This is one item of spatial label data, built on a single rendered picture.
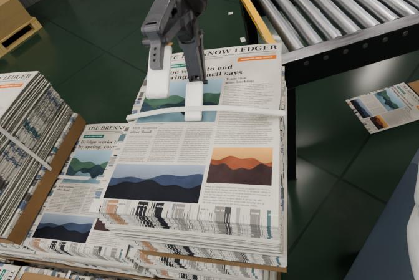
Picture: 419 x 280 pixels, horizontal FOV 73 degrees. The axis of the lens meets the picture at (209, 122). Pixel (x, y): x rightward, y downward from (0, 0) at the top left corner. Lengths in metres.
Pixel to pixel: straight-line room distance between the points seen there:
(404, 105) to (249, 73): 1.53
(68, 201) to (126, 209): 0.41
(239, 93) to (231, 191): 0.19
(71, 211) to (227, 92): 0.51
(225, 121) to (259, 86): 0.09
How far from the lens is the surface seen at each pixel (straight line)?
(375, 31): 1.10
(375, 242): 0.82
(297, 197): 1.56
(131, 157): 0.49
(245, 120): 0.47
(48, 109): 0.88
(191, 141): 0.47
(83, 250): 0.75
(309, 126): 1.81
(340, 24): 1.15
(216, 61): 0.59
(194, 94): 0.50
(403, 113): 1.94
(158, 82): 0.37
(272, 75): 0.53
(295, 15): 1.19
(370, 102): 1.96
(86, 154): 0.90
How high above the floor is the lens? 1.42
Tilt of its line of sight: 48 degrees down
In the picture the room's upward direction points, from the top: 20 degrees counter-clockwise
